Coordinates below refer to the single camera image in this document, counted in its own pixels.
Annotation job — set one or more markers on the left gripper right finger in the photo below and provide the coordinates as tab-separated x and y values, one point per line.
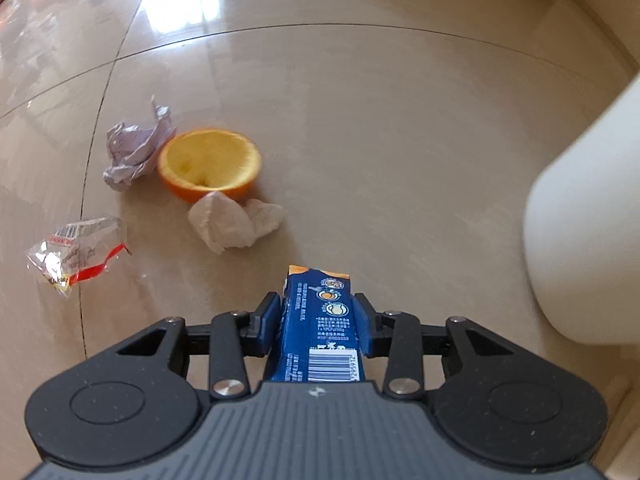
396	336

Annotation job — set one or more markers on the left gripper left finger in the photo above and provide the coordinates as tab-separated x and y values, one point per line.
235	335

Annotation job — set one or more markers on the blue carton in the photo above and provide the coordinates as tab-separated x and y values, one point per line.
317	339

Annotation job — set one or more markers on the white tissue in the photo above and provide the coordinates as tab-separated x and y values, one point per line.
222	223

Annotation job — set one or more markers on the orange peel half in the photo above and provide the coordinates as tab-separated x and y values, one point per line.
203	161

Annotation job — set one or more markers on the red printed clear wrapper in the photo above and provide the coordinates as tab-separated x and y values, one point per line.
78	252

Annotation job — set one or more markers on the lilac paper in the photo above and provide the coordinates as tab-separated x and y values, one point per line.
134	151

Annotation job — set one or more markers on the white plastic trash bin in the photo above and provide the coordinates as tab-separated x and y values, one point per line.
581	231

